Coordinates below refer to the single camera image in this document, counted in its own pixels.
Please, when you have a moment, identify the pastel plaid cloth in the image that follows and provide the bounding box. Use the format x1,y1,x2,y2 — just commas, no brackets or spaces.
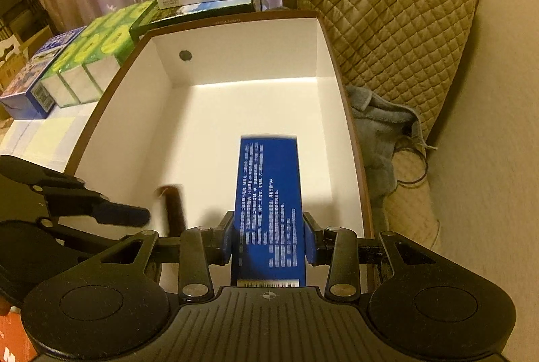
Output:
1,102,98,171

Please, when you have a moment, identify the red Motul cardboard mat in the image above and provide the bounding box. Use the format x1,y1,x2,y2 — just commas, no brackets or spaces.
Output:
0,312,37,362

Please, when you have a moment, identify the black cable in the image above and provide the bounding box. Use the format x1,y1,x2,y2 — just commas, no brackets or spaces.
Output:
393,146,430,188

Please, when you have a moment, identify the blue medicine box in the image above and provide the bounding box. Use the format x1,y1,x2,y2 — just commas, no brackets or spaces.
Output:
231,136,306,287

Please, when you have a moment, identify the black marker pen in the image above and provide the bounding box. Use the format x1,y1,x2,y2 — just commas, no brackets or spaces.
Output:
156,185,186,237

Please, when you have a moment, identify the brown open storage box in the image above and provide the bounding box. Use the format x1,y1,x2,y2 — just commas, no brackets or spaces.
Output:
65,10,374,238

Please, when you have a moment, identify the blue printed carton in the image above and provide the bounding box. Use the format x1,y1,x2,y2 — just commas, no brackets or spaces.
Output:
1,26,85,120

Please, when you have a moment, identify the grey towel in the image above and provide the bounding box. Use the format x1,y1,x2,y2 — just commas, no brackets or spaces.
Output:
346,86,430,216

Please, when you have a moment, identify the green tissue pack bundle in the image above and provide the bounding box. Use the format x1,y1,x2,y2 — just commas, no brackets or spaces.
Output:
41,0,156,107

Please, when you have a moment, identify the beige quilted cover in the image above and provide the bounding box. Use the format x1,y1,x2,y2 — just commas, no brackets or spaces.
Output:
297,0,477,135

